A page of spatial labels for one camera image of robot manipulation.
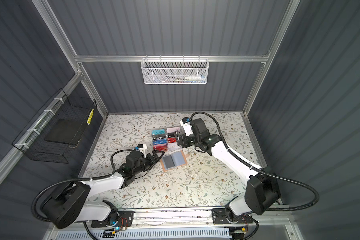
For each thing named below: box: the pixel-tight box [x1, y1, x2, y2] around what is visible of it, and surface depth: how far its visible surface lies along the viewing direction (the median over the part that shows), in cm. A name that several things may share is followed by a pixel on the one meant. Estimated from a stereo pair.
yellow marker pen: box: [86, 108, 94, 125], surface depth 84 cm
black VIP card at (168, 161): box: [163, 155, 175, 169], surface depth 93 cm
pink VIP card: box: [166, 126, 180, 133], surface depth 100 cm
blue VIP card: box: [152, 139, 168, 145], surface depth 99 cm
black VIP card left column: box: [152, 134, 167, 140], surface depth 98 cm
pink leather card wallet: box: [160, 150, 188, 172], surface depth 95 cm
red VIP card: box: [167, 137, 177, 143], surface depth 99 cm
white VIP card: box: [167, 142, 182, 151], surface depth 100 cm
